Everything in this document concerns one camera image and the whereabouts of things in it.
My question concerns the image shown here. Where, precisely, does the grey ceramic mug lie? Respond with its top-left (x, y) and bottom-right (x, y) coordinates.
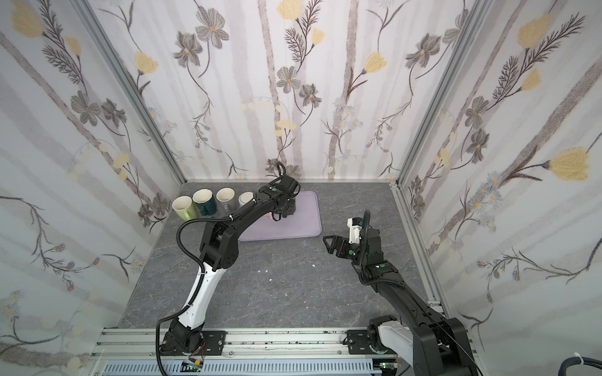
top-left (216, 187), bottom-right (238, 213)

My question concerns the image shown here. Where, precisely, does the dark green ceramic mug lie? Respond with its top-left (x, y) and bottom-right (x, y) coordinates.
top-left (192, 188), bottom-right (217, 216)

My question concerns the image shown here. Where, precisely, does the light green ceramic mug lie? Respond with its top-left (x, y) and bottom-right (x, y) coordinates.
top-left (172, 196), bottom-right (198, 221)

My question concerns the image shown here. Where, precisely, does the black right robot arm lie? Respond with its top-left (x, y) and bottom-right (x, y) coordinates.
top-left (322, 228), bottom-right (481, 375)

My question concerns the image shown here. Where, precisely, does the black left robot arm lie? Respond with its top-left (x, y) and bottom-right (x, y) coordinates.
top-left (155, 175), bottom-right (300, 357)

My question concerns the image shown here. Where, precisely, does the white ceramic mug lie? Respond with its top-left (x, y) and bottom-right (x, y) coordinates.
top-left (238, 191), bottom-right (255, 208)

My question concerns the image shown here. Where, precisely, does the lilac plastic tray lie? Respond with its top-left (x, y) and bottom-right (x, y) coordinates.
top-left (239, 191), bottom-right (322, 241)

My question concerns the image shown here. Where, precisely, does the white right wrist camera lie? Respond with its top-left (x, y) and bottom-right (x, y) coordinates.
top-left (346, 217), bottom-right (364, 244)

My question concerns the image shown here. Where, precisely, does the black corrugated right cable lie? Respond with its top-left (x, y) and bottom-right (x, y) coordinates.
top-left (356, 208), bottom-right (372, 264)

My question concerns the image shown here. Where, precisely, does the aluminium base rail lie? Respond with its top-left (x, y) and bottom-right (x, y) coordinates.
top-left (88, 326), bottom-right (481, 376)

